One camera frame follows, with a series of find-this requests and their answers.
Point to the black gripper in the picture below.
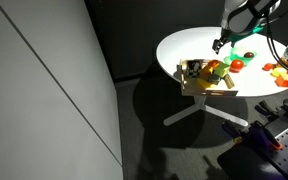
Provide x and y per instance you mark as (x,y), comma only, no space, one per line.
(226,37)

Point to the orange toy cube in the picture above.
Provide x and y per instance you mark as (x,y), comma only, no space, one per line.
(285,80)

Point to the small red toy tomato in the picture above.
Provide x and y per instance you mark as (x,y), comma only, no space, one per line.
(268,66)

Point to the dark red toy plum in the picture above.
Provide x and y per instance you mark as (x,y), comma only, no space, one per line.
(249,55)

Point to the black robot stand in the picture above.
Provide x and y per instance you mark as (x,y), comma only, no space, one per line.
(244,163)

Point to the black purple spring clamp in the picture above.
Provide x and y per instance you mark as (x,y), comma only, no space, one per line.
(230,128)

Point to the toy orange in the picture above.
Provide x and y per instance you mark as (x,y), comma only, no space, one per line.
(214,63)

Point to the white table pedestal base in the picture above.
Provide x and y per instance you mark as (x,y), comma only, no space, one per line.
(200,104)

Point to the green toy block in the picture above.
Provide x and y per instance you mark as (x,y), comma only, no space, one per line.
(221,70)

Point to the yellow toy banana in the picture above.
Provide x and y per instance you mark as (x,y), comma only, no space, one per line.
(203,84)

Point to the large red toy tomato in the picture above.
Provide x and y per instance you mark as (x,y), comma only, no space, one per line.
(237,65)

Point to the green plastic bowl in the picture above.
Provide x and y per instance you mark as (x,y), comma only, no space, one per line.
(239,51)

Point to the black white patterned cube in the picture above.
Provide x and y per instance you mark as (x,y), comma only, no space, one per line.
(194,69)

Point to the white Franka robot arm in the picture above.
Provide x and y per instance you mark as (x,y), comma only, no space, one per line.
(244,15)

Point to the wooden tray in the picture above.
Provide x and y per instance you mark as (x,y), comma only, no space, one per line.
(207,92)

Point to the purple clamp with orange tip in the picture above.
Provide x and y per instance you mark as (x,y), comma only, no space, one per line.
(262,135)

